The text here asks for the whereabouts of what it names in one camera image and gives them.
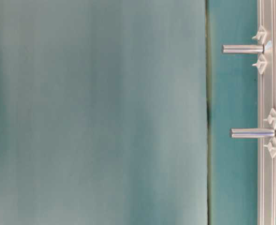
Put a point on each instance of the lower steel shaft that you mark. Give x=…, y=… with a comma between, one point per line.
x=252, y=133

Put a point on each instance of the steel shaft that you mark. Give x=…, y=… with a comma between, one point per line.
x=252, y=133
x=242, y=49

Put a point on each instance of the upper steel shaft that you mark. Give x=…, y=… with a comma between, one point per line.
x=242, y=49

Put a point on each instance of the white shaft bracket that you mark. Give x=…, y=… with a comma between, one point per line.
x=271, y=119
x=271, y=147
x=260, y=36
x=261, y=64

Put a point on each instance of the aluminium extrusion rail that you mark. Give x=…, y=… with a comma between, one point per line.
x=267, y=100

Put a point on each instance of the white shaft bracket bottom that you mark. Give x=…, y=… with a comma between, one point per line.
x=271, y=147

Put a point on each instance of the white shaft bracket top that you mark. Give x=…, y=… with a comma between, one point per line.
x=260, y=36

